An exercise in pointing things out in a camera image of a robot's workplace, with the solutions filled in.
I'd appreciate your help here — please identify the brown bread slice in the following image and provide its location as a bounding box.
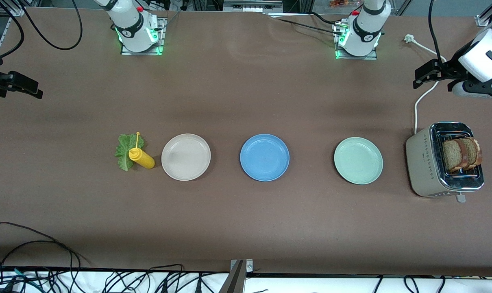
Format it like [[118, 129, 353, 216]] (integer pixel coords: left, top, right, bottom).
[[462, 137, 483, 169], [442, 139, 468, 172]]

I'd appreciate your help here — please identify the light green round plate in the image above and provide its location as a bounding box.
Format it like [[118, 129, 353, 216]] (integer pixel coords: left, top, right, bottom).
[[334, 137, 383, 185]]

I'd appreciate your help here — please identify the blue round plate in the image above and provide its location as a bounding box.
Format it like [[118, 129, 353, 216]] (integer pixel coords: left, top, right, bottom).
[[240, 134, 290, 182]]

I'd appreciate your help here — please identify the beige round plate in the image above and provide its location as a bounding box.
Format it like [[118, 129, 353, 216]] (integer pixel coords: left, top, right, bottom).
[[161, 133, 211, 181]]

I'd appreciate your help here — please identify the grey power strip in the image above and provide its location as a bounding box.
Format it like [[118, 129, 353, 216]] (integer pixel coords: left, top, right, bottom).
[[223, 0, 283, 13]]

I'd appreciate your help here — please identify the white toaster power cable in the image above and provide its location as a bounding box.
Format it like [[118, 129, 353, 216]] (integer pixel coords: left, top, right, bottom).
[[404, 34, 448, 135]]

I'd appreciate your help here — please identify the black arm base cable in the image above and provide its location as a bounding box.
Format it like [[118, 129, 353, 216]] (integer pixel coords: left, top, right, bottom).
[[309, 11, 342, 26], [275, 17, 345, 36]]

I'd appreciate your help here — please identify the green lettuce leaf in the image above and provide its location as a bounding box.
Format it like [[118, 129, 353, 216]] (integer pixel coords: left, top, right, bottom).
[[115, 133, 146, 172]]

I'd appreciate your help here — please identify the beige chrome toaster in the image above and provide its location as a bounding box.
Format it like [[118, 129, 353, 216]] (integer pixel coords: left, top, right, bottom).
[[405, 122, 485, 203]]

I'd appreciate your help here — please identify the aluminium frame rail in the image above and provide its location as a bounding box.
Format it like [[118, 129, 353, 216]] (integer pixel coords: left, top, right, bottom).
[[0, 0, 27, 55]]

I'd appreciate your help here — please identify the aluminium bracket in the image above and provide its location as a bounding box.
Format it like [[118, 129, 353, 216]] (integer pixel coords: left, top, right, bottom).
[[220, 259, 254, 293]]

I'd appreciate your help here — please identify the aluminium frame corner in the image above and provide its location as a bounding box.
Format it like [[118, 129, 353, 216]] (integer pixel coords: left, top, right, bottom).
[[475, 0, 492, 27]]

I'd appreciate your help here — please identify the teal cable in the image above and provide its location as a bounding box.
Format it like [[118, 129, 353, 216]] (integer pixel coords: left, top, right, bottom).
[[0, 265, 43, 293]]

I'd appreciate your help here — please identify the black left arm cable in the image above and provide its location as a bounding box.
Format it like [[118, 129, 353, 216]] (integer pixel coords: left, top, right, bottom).
[[428, 0, 448, 61]]

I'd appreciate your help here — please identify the yellow mustard squeeze bottle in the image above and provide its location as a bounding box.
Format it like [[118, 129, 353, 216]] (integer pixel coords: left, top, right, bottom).
[[128, 131, 155, 170]]

